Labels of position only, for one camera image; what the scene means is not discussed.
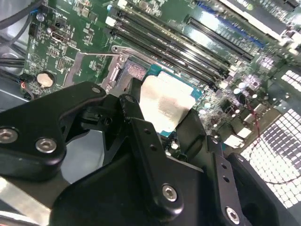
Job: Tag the metal socket cover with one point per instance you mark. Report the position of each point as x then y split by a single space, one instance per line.
73 69

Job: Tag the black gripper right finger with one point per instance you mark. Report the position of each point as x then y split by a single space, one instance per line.
192 141

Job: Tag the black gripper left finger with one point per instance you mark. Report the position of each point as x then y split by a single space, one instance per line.
35 122

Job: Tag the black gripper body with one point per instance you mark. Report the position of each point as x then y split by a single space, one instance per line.
105 193

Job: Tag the silver CPU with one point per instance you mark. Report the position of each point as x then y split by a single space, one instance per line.
164 99

